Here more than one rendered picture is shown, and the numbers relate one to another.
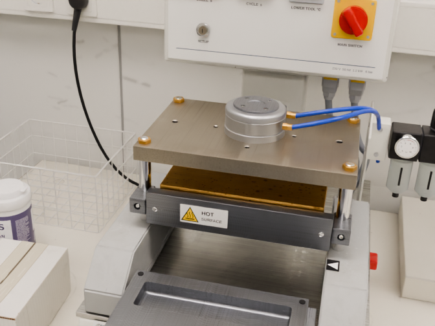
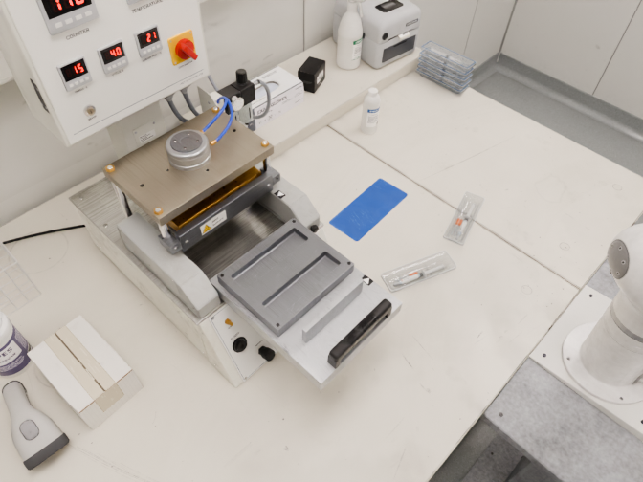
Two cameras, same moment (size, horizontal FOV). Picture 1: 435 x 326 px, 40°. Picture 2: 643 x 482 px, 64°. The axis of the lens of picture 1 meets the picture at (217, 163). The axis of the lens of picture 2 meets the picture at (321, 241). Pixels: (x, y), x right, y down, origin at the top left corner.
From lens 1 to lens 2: 61 cm
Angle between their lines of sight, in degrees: 52
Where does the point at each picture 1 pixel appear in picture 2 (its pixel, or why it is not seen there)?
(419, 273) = not seen: hidden behind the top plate
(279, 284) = (248, 222)
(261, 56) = (135, 103)
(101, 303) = (209, 306)
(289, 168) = (243, 165)
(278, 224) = (249, 196)
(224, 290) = (263, 246)
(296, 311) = (298, 227)
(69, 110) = not seen: outside the picture
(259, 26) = (126, 85)
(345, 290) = (299, 201)
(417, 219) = not seen: hidden behind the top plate
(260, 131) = (206, 156)
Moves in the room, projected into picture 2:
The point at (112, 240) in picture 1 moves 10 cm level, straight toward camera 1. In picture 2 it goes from (181, 275) to (231, 292)
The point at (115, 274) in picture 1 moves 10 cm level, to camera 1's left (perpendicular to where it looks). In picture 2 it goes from (205, 288) to (167, 329)
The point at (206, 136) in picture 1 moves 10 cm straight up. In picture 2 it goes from (178, 180) to (166, 138)
